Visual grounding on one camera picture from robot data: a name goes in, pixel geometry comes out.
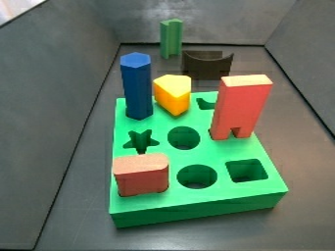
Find green arch block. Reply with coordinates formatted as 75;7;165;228
161;19;183;59

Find green shape sorter board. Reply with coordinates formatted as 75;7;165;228
109;91;289;227

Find yellow pentagon block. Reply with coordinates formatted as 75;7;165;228
154;75;191;116

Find short red rounded block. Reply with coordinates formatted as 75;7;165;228
111;153;169;197

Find tall red notched block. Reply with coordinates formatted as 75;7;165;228
210;75;273;140

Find blue hexagonal prism block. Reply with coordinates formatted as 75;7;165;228
121;52;154;120

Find black curved bracket stand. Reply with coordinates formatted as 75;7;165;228
182;50;236;80

